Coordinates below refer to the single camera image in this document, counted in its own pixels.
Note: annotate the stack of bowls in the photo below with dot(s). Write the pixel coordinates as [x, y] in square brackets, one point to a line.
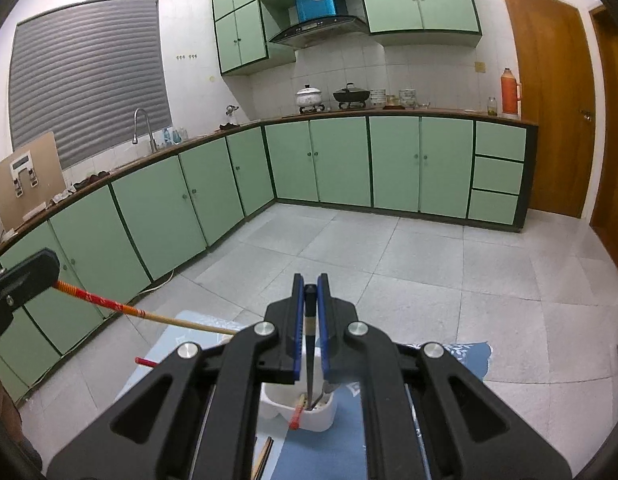
[407, 98]
[378, 98]

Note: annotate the black chopstick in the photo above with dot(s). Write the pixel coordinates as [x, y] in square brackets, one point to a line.
[309, 355]

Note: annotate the glass jar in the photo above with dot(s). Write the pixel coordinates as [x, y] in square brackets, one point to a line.
[492, 106]

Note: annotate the green wall cabinet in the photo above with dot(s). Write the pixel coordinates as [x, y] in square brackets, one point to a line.
[244, 35]
[419, 5]

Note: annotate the blue box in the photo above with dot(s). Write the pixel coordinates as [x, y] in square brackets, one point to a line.
[316, 2]

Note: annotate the green drawer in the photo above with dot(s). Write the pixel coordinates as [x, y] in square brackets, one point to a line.
[497, 176]
[500, 140]
[493, 207]

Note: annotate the metal kitchen faucet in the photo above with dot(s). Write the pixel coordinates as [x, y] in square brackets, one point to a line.
[151, 135]

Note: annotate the metal kettle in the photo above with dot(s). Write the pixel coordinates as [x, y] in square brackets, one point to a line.
[231, 111]

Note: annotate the cardboard with scale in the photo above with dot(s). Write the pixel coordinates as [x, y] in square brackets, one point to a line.
[46, 160]

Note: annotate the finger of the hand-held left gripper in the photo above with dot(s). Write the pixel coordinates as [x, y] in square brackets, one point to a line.
[29, 275]

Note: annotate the bottles beside sink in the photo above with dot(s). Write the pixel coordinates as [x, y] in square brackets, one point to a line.
[175, 136]

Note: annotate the black wok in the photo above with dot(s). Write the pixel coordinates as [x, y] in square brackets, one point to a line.
[351, 95]

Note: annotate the green base cabinet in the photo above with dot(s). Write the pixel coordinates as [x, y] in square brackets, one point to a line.
[154, 220]
[339, 160]

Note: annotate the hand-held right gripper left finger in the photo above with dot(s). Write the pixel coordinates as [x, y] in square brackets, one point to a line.
[299, 330]

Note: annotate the orange thermos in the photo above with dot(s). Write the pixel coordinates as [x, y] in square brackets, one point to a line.
[509, 92]

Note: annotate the black range hood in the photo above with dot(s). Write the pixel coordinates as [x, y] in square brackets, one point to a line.
[314, 30]

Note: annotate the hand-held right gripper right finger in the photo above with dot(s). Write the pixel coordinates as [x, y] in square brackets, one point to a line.
[323, 330]

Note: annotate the grey window blind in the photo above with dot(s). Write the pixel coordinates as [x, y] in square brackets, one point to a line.
[89, 75]

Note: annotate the white two-compartment utensil holder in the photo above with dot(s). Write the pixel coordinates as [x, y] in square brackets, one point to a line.
[319, 420]

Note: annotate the wooden door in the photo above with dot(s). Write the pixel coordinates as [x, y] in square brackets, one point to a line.
[614, 160]
[554, 110]

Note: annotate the white cooking pot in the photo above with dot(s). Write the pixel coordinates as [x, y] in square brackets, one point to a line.
[309, 96]

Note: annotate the wall hooks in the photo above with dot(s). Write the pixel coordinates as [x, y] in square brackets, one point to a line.
[185, 56]

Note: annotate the plain wooden chopstick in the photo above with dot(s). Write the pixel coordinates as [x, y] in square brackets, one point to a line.
[257, 467]
[266, 452]

